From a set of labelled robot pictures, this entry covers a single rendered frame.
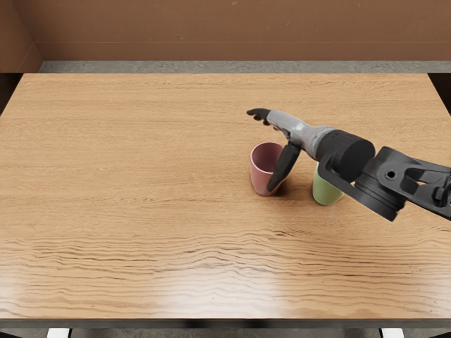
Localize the green cup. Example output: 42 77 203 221
312 162 345 206

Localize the pink cup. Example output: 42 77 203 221
249 142 286 197

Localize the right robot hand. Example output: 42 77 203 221
246 108 333 193

